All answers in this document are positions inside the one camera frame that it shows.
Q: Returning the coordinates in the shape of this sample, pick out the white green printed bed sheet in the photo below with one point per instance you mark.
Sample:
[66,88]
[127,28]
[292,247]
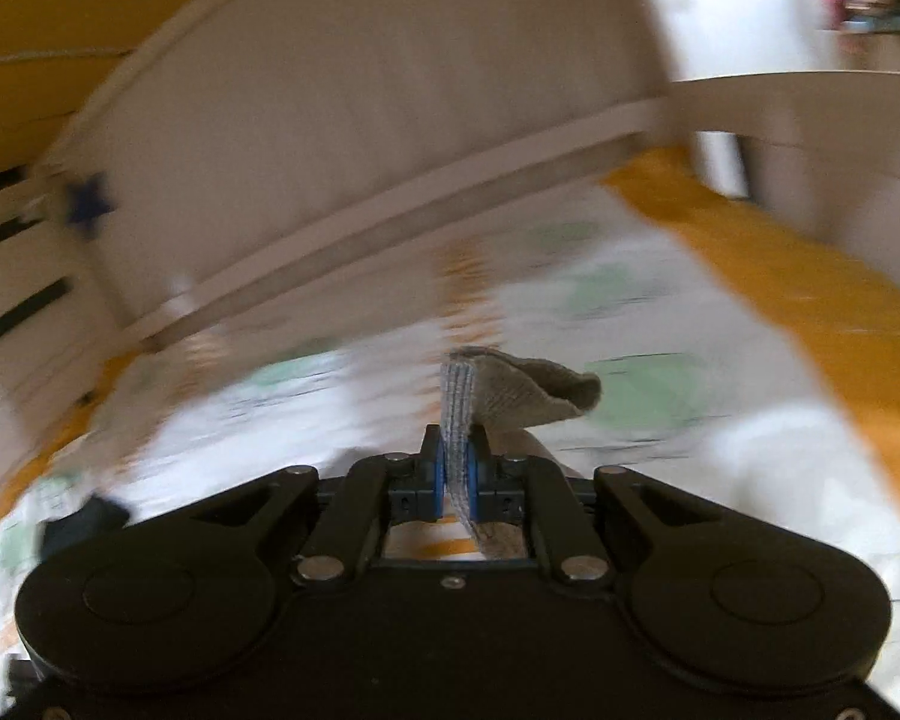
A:
[330,405]

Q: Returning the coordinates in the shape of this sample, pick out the orange fitted sheet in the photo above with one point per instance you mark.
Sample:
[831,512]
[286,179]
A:
[810,277]

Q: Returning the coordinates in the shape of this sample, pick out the dark cloth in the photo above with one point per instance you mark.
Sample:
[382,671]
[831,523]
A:
[82,525]

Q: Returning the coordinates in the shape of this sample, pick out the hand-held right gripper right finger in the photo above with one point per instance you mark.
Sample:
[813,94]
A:
[475,481]

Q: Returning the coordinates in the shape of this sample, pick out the light wooden bed frame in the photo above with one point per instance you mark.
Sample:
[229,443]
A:
[360,127]

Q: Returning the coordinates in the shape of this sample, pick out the grey knit sweater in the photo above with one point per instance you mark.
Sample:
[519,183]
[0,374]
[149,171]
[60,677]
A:
[487,390]

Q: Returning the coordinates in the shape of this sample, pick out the blue star sticker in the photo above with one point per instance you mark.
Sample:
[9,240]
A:
[88,206]

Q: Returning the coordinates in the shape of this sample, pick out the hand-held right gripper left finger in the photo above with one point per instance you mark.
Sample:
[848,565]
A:
[438,481]

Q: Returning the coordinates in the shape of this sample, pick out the white slatted bed rail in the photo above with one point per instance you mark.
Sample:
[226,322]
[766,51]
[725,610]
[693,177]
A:
[22,292]

